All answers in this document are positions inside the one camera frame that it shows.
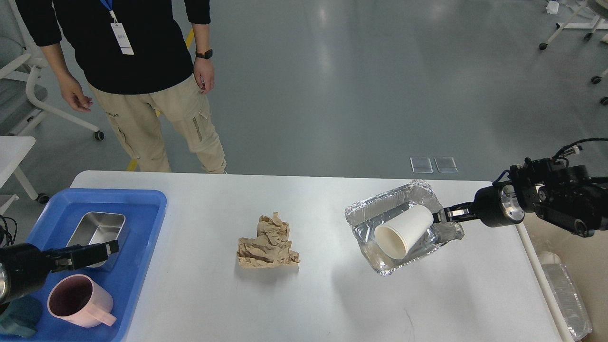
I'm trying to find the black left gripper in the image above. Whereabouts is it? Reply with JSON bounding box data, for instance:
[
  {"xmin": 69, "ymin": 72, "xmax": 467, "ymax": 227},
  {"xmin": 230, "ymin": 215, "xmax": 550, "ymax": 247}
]
[{"xmin": 0, "ymin": 240, "xmax": 120, "ymax": 304}]

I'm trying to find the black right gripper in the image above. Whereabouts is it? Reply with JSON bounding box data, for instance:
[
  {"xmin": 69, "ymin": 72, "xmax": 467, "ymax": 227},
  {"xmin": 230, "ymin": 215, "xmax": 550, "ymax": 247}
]
[{"xmin": 439, "ymin": 184, "xmax": 525, "ymax": 227}]

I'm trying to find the stainless steel rectangular container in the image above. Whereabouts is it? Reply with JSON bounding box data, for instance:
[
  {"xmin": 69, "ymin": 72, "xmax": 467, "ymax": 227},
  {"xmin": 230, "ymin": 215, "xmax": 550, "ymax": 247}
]
[{"xmin": 66, "ymin": 212, "xmax": 130, "ymax": 272}]

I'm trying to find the pink ribbed mug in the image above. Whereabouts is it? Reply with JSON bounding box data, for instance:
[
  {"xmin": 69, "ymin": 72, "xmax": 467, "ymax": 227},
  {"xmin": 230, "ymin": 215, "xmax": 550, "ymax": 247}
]
[{"xmin": 47, "ymin": 274, "xmax": 117, "ymax": 328}]

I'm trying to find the white paper cup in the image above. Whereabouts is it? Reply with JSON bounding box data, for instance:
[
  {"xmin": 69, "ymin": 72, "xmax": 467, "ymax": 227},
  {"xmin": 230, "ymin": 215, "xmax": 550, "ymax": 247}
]
[{"xmin": 374, "ymin": 204, "xmax": 434, "ymax": 259}]

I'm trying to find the aluminium foil tray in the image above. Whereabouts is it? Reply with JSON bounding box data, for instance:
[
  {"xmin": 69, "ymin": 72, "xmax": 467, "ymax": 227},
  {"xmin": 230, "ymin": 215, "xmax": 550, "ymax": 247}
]
[{"xmin": 345, "ymin": 180, "xmax": 465, "ymax": 276}]

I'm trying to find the brown paper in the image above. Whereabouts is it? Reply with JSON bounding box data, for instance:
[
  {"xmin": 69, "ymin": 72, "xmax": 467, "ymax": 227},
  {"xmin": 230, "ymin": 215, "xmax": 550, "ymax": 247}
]
[{"xmin": 237, "ymin": 212, "xmax": 300, "ymax": 269}]

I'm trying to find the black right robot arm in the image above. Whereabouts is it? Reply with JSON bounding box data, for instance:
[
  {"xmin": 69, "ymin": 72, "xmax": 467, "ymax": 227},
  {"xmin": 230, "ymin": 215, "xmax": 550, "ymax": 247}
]
[{"xmin": 433, "ymin": 138, "xmax": 608, "ymax": 238}]

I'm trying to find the clear floor plate right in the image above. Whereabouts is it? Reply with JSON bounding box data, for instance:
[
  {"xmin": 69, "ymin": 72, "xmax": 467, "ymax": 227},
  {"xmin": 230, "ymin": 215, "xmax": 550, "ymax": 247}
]
[{"xmin": 434, "ymin": 156, "xmax": 459, "ymax": 173}]

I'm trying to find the clear floor plate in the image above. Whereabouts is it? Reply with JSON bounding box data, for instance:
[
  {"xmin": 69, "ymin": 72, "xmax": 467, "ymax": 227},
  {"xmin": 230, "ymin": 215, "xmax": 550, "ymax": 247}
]
[
  {"xmin": 434, "ymin": 156, "xmax": 459, "ymax": 173},
  {"xmin": 409, "ymin": 157, "xmax": 434, "ymax": 173}
]

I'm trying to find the clear floor plate left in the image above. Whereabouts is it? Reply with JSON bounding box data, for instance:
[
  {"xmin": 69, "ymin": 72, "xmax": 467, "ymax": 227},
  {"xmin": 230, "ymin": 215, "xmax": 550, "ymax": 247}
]
[{"xmin": 409, "ymin": 157, "xmax": 434, "ymax": 173}]

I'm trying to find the teal mug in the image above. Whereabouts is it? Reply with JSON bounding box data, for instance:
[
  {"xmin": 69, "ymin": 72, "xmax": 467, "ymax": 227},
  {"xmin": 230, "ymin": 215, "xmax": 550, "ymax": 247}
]
[{"xmin": 0, "ymin": 296, "xmax": 43, "ymax": 339}]

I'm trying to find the blue plastic tray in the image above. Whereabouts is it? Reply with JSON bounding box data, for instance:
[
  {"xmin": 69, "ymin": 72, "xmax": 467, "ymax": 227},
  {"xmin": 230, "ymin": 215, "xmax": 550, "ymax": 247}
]
[{"xmin": 26, "ymin": 188, "xmax": 167, "ymax": 342}]

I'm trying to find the white side table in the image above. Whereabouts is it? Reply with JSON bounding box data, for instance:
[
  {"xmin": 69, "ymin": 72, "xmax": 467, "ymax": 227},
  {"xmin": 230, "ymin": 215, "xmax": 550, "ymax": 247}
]
[{"xmin": 0, "ymin": 135, "xmax": 50, "ymax": 204}]

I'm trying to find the beige plastic bin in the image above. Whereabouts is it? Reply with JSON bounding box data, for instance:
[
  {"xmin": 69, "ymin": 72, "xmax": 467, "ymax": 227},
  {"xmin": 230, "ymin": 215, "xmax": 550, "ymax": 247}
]
[{"xmin": 523, "ymin": 215, "xmax": 608, "ymax": 342}]

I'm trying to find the person in black shirt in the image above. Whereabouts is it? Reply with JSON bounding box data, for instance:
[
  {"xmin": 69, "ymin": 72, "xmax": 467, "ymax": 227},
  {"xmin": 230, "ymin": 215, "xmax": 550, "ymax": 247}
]
[{"xmin": 16, "ymin": 0, "xmax": 227, "ymax": 174}]

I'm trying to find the white wheeled furniture frame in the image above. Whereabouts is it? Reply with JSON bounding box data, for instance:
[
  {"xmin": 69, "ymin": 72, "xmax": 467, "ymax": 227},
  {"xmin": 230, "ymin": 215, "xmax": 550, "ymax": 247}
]
[{"xmin": 539, "ymin": 0, "xmax": 608, "ymax": 107}]

